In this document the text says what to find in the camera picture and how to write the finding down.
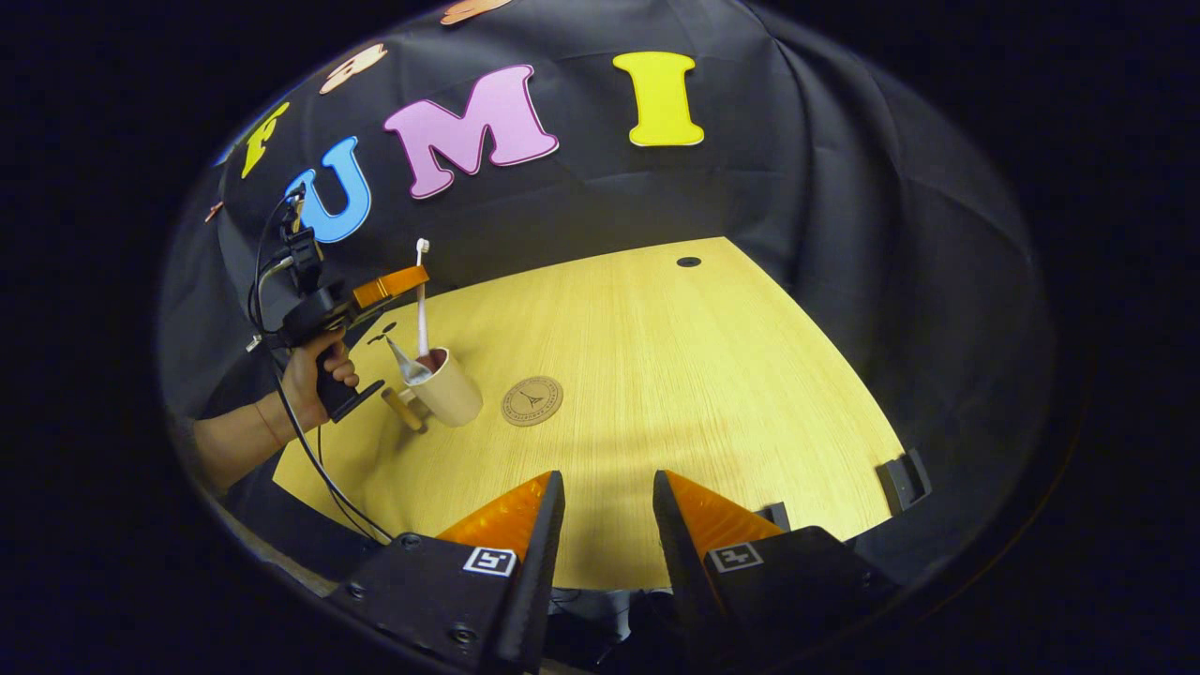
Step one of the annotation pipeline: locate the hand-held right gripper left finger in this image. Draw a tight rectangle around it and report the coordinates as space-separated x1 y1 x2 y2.
323 471 567 675

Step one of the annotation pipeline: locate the white toothpaste tube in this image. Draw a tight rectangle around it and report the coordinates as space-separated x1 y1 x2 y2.
385 335 433 386

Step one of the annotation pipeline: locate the wooden desktop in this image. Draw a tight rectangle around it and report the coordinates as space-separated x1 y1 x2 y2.
274 237 907 592

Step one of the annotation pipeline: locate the black desk edge bracket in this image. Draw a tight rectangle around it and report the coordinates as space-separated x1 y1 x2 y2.
876 448 935 515

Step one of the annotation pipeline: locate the white toothbrush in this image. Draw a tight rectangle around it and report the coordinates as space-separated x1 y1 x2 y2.
414 238 431 358

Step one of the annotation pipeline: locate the beige cup with wooden handle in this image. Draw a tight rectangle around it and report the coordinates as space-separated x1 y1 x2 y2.
381 348 485 433

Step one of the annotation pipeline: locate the round brown coaster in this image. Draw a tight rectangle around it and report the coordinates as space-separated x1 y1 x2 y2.
501 376 565 428

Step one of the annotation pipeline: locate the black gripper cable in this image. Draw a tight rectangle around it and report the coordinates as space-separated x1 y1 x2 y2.
247 187 396 546

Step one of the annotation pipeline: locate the black backdrop cloth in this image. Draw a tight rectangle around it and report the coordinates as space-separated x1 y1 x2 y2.
159 0 1051 582

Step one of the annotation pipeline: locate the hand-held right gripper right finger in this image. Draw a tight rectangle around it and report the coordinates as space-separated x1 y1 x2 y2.
652 471 903 662

